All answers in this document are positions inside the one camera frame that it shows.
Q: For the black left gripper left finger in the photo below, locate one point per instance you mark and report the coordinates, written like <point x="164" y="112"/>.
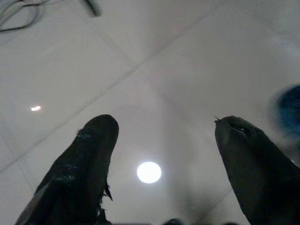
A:
<point x="75" y="178"/>

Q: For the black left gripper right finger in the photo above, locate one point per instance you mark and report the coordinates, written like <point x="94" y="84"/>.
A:
<point x="257" y="178"/>

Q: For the blue denim shorts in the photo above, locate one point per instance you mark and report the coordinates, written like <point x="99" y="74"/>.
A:
<point x="289" y="110"/>

